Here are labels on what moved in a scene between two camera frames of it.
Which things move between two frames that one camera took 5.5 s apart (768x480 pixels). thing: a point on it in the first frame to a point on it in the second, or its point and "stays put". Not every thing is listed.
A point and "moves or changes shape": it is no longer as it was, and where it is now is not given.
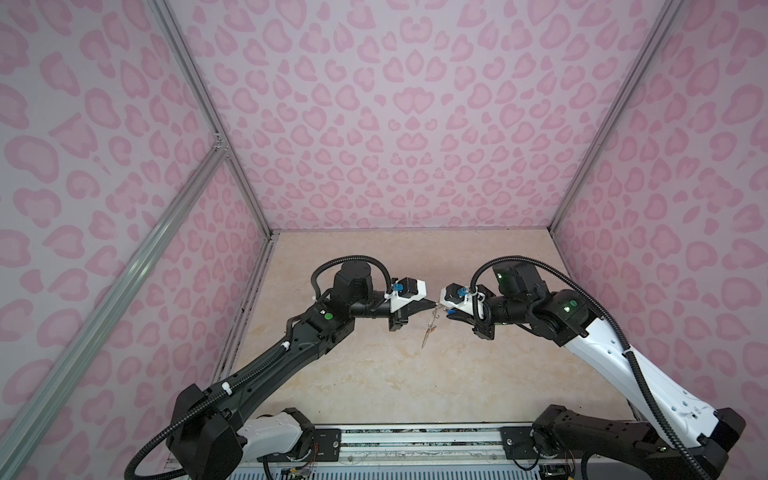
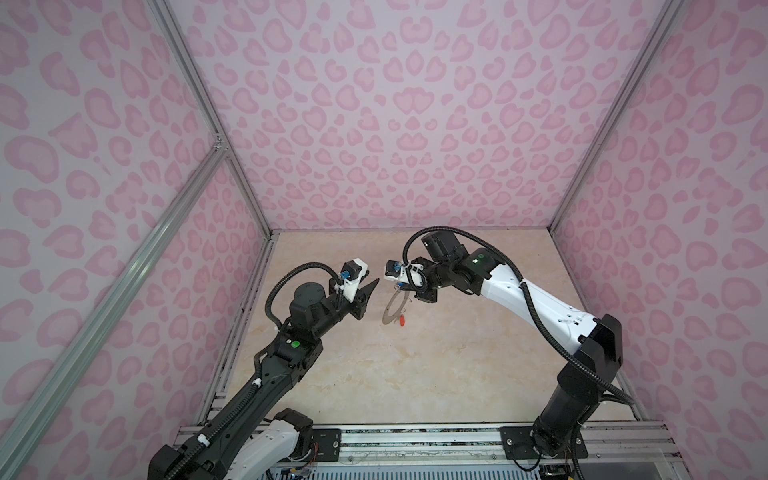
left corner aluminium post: x=170 y=23 stays put
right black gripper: x=462 y=316 to x=426 y=295
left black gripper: x=400 y=316 to x=360 y=300
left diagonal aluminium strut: x=134 y=270 stays put
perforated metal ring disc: x=431 y=328 moves or changes shape
